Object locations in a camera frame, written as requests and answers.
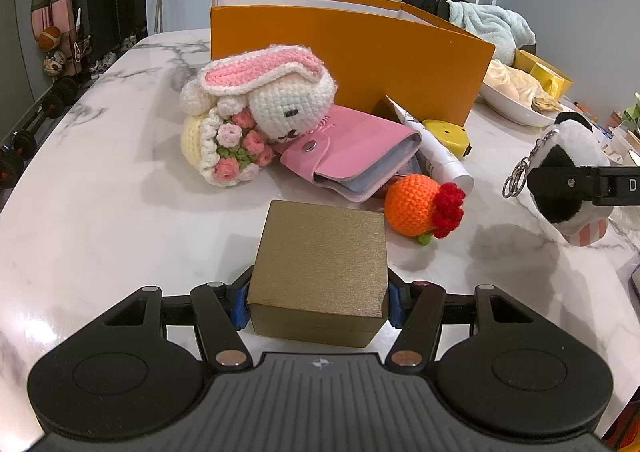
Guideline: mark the orange crochet ball red flower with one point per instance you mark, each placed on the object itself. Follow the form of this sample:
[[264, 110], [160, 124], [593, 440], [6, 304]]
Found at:
[[412, 204]]

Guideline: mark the yellow tape measure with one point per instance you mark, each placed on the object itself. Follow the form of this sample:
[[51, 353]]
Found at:
[[450, 134]]

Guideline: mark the white squeeze tube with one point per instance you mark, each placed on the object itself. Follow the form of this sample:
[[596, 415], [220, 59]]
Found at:
[[440, 154]]

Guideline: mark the gold square gift box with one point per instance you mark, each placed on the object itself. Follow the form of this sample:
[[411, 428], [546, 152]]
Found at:
[[320, 257]]

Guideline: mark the black garment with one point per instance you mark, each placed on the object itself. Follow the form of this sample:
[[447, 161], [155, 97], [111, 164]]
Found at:
[[425, 1]]

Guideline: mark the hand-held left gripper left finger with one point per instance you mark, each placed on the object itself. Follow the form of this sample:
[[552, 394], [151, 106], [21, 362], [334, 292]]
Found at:
[[241, 304]]

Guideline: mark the light blue fluffy towel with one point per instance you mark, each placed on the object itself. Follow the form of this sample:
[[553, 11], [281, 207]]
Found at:
[[490, 26]]

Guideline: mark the green leafy plant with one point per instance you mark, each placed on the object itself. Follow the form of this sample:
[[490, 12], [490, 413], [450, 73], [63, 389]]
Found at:
[[632, 114]]

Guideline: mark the black dumbbell set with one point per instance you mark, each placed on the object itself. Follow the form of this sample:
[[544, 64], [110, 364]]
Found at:
[[55, 99]]

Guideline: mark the yellow mug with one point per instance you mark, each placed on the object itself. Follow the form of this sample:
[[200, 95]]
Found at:
[[545, 76], [525, 59]]

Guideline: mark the crochet bunny with flower bouquet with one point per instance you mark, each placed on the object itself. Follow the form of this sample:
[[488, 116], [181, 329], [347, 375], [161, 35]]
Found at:
[[280, 96]]

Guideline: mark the pile of steamed buns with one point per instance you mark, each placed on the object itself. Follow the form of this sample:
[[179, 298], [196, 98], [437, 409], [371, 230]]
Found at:
[[510, 79]]

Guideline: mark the dark shoe cabinet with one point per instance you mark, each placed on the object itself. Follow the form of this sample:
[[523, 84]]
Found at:
[[107, 6]]

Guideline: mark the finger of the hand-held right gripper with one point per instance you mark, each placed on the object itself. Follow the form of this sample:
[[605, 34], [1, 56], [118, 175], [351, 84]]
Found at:
[[575, 179]]

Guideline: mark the white oval bowl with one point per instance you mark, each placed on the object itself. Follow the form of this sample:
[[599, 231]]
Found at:
[[510, 109]]

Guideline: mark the hanging pink bag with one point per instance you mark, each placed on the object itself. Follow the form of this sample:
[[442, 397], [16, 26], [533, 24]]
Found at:
[[50, 16]]

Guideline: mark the large orange cardboard box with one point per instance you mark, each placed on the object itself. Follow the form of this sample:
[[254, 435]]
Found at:
[[350, 51]]

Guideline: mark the pink snap card wallet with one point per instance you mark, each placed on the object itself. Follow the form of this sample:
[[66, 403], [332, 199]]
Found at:
[[345, 141]]

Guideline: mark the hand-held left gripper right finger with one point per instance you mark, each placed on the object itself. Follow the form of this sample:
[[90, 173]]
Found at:
[[393, 304]]

